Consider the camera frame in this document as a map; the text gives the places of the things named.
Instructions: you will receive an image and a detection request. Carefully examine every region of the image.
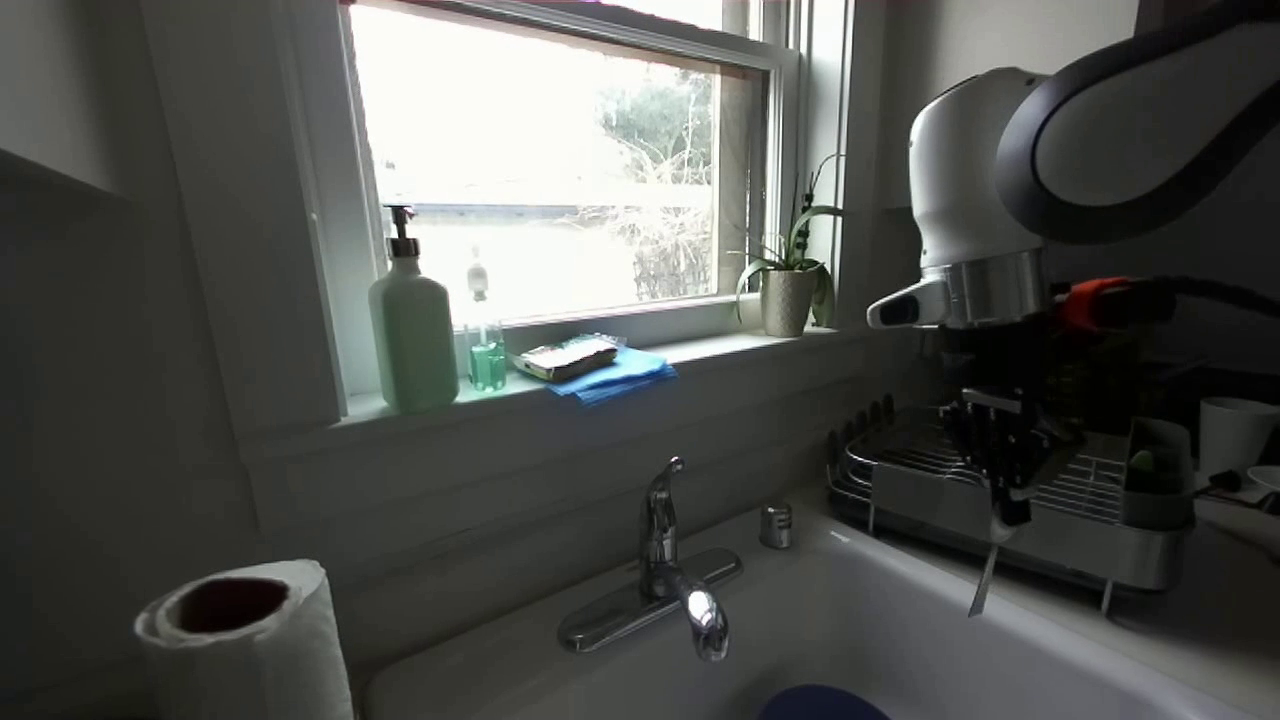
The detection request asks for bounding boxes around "small green liquid bottle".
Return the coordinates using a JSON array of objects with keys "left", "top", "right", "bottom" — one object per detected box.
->
[{"left": 458, "top": 251, "right": 517, "bottom": 400}]

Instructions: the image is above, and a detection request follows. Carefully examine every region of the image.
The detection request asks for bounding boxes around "chrome faucet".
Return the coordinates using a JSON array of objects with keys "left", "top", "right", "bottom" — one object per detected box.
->
[{"left": 556, "top": 453, "right": 747, "bottom": 669}]

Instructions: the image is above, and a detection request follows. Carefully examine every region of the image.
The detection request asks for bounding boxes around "dark dish sponge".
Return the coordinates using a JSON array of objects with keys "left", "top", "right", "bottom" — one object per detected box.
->
[{"left": 512, "top": 330, "right": 626, "bottom": 386}]

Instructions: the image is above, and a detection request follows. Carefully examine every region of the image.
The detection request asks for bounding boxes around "large white wall cabinet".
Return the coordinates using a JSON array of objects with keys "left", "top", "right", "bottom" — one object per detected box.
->
[{"left": 877, "top": 0, "right": 1146, "bottom": 163}]

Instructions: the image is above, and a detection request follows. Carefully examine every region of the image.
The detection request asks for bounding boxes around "metal table knife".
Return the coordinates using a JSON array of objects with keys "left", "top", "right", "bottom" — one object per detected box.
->
[{"left": 963, "top": 512, "right": 1021, "bottom": 622}]

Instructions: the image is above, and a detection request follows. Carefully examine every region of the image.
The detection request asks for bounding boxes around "white kitchen sink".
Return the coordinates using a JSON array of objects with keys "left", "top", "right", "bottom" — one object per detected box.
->
[{"left": 364, "top": 497, "right": 1280, "bottom": 720}]

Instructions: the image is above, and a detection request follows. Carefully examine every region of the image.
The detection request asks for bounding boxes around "blue bowl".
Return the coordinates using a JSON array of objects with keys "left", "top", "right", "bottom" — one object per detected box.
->
[{"left": 757, "top": 678, "right": 895, "bottom": 720}]

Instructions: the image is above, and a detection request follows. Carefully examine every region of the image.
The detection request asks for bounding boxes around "white paper towel roll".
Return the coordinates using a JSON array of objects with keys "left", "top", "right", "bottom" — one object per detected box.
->
[{"left": 131, "top": 553, "right": 359, "bottom": 720}]

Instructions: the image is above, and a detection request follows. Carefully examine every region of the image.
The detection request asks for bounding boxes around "dark grey utensil caddy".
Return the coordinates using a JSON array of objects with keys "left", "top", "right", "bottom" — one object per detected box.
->
[{"left": 1120, "top": 414, "right": 1200, "bottom": 534}]

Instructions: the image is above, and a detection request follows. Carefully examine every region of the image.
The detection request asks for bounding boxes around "orchid in white pot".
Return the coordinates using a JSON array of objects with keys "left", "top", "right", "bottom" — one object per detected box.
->
[{"left": 734, "top": 150, "right": 853, "bottom": 340}]

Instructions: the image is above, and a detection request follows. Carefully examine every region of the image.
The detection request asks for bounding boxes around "white framed window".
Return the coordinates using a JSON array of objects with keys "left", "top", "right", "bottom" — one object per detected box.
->
[{"left": 286, "top": 0, "right": 860, "bottom": 433}]

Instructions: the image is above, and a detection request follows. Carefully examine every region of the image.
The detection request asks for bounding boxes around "stainless dish drying rack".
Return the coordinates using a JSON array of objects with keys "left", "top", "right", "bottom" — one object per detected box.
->
[{"left": 825, "top": 395, "right": 1200, "bottom": 619}]

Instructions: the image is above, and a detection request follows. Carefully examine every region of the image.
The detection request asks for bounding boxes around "pale green soap dispenser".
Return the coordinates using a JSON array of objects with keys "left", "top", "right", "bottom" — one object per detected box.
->
[{"left": 367, "top": 199, "right": 463, "bottom": 414}]

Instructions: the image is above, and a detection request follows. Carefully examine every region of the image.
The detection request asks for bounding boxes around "red-orange cable wrap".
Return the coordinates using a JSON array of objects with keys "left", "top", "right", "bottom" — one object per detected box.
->
[{"left": 1059, "top": 272, "right": 1142, "bottom": 334}]

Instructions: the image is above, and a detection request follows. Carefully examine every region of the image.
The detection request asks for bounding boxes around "blue folded cloth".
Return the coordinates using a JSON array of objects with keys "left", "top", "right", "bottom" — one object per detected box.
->
[{"left": 549, "top": 343, "right": 681, "bottom": 406}]

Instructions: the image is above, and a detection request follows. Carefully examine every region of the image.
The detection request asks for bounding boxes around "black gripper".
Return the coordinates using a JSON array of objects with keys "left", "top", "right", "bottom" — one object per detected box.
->
[{"left": 938, "top": 323, "right": 1088, "bottom": 528}]

